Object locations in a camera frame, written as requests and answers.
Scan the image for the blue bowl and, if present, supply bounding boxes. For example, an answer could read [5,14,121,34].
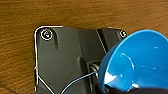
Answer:
[97,29,168,94]

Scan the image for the thin blue cable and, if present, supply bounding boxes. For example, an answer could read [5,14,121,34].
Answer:
[60,70,101,94]

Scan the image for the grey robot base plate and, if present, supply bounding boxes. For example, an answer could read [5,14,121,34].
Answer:
[34,25,134,94]

